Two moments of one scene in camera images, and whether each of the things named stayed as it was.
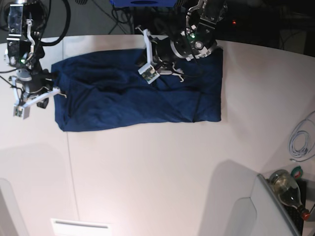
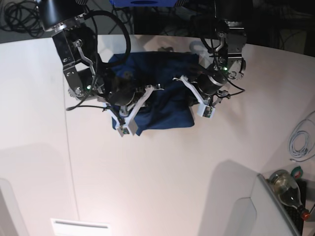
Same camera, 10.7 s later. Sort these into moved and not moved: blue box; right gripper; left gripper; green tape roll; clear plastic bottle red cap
Moved: left gripper; right gripper
Not moved: clear plastic bottle red cap; green tape roll; blue box
